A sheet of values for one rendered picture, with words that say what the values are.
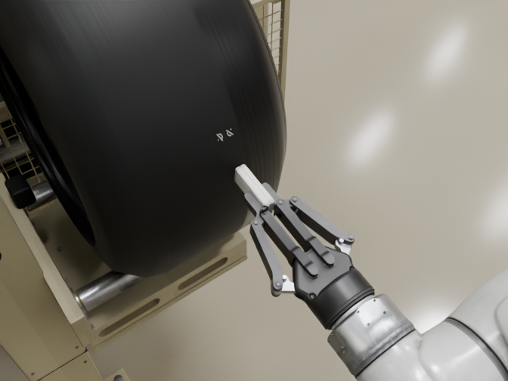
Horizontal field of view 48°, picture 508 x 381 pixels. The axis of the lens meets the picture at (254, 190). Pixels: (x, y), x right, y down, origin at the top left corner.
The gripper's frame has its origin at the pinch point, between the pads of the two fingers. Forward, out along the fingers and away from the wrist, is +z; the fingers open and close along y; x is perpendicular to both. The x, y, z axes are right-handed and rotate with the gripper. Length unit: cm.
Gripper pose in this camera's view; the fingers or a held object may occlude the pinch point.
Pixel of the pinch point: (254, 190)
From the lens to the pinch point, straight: 75.5
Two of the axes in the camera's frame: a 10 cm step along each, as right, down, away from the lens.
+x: -0.8, 5.3, 8.4
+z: -5.8, -7.1, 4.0
